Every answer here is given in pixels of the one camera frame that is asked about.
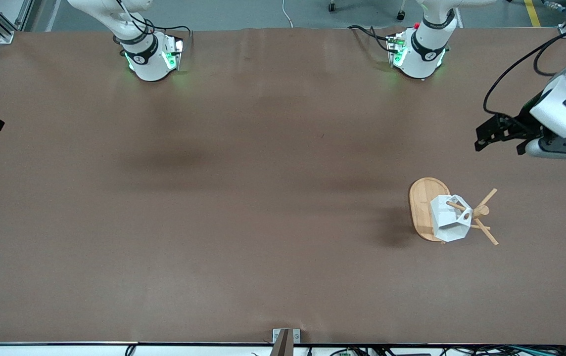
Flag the black left base cable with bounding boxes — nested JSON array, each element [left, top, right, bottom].
[[347, 25, 396, 52]]

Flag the wooden cup rack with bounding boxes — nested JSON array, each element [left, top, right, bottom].
[[409, 177, 500, 246]]

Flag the tangled floor cables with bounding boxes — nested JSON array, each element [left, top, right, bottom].
[[330, 341, 566, 356]]

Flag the black right base cable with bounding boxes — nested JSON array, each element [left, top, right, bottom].
[[110, 0, 193, 50]]

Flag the metal table bracket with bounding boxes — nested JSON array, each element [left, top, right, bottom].
[[269, 328, 301, 356]]

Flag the black base cable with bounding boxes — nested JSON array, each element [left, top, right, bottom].
[[110, 0, 193, 50], [347, 25, 396, 52]]

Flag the white faceted cup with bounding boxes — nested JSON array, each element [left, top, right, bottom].
[[430, 194, 473, 243]]

